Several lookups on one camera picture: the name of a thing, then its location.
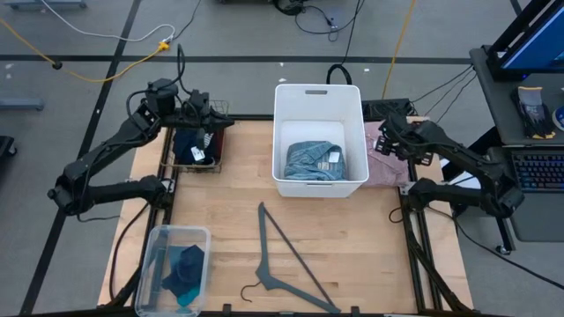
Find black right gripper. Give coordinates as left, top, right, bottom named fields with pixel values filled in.
left=377, top=113, right=437, bottom=166

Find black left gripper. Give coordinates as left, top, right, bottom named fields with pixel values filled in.
left=175, top=105, right=235, bottom=134

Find pink shirt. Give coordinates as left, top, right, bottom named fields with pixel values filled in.
left=361, top=121, right=412, bottom=188

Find navy blue shirt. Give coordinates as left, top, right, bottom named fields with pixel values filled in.
left=172, top=129, right=221, bottom=166

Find blue denim shirt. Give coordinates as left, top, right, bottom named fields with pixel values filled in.
left=284, top=140, right=345, bottom=181

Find dark navy sock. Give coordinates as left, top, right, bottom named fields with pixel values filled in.
left=161, top=244, right=206, bottom=299

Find white perforated plastic basket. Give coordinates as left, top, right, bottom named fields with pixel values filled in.
left=271, top=83, right=370, bottom=199

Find grey equipment cart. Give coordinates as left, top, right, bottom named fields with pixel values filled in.
left=457, top=43, right=564, bottom=256

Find clear plastic storage bin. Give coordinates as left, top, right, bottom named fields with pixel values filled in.
left=134, top=224, right=213, bottom=317

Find grey black work gloves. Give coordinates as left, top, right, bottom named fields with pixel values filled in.
left=510, top=85, right=557, bottom=140

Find grey plastic clothes hanger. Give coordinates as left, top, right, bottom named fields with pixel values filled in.
left=240, top=201, right=343, bottom=314

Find black backlit keyboard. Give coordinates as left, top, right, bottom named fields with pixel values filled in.
left=510, top=149, right=564, bottom=194

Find black computer monitor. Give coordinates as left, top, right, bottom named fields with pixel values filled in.
left=486, top=0, right=564, bottom=83

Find grey metal floor foot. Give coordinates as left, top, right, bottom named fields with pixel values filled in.
left=0, top=97, right=45, bottom=111
left=4, top=0, right=87, bottom=10

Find black caster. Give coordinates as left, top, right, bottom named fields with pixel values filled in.
left=0, top=135, right=18, bottom=159

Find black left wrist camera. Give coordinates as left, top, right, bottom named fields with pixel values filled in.
left=188, top=90, right=211, bottom=112

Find dark wire basket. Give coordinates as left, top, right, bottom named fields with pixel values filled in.
left=159, top=99, right=230, bottom=174

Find black looped cable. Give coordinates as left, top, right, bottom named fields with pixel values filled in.
left=325, top=63, right=353, bottom=85

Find yellow power cord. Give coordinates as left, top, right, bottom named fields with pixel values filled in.
left=381, top=0, right=418, bottom=100
left=0, top=17, right=171, bottom=84

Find black aluminium rig frame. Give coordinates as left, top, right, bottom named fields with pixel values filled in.
left=105, top=112, right=475, bottom=317

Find black cable bundle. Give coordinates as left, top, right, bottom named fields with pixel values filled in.
left=272, top=0, right=367, bottom=43

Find white power cable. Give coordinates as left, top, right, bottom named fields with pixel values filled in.
left=39, top=0, right=176, bottom=43

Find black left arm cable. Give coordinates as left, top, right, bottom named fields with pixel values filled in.
left=77, top=200, right=153, bottom=303

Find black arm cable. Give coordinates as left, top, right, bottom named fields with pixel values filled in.
left=453, top=210, right=564, bottom=279
left=77, top=200, right=153, bottom=303

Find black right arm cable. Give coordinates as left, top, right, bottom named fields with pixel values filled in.
left=453, top=210, right=564, bottom=279

